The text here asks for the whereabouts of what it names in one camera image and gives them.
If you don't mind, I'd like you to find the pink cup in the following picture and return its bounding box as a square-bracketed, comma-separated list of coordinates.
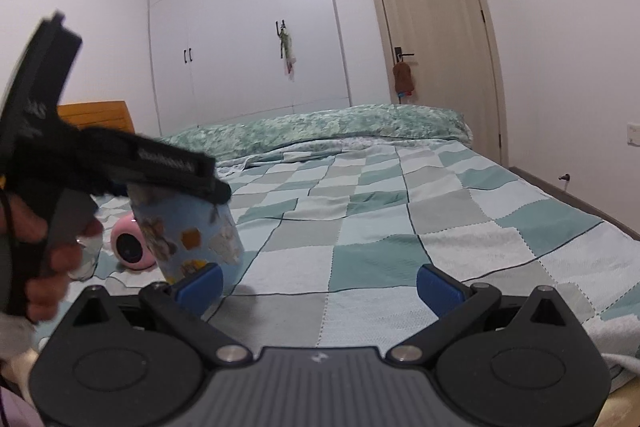
[111, 212, 156, 271]

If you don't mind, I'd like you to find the green hanging wardrobe ornament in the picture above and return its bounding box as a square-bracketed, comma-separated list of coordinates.
[276, 20, 296, 80]

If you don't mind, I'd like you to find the green checkered bed sheet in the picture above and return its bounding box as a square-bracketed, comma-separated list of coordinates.
[29, 138, 640, 388]

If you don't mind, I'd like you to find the orange wooden headboard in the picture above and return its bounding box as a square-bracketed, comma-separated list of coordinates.
[58, 101, 134, 133]

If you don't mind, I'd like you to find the white wardrobe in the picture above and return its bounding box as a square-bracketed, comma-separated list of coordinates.
[149, 0, 350, 135]

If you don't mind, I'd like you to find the green floral duvet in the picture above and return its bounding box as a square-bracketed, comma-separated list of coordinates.
[160, 104, 473, 161]

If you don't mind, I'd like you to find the beige wooden door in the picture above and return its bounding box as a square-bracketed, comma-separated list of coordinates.
[374, 0, 509, 165]

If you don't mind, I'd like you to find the black door handle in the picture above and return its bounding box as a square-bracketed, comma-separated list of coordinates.
[394, 46, 413, 63]

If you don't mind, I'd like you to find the stainless steel cup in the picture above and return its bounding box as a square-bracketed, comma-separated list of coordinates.
[68, 235, 103, 282]

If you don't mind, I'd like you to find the white wall socket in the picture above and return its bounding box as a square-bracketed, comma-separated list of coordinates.
[626, 122, 640, 146]

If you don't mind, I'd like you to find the blue cartoon sticker cup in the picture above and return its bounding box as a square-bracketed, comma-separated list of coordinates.
[128, 184, 245, 294]

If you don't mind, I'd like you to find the person's left hand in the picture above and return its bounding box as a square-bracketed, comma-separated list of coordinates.
[1, 192, 82, 323]

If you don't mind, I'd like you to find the brown plush on door handle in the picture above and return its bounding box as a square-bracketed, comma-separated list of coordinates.
[393, 61, 414, 98]

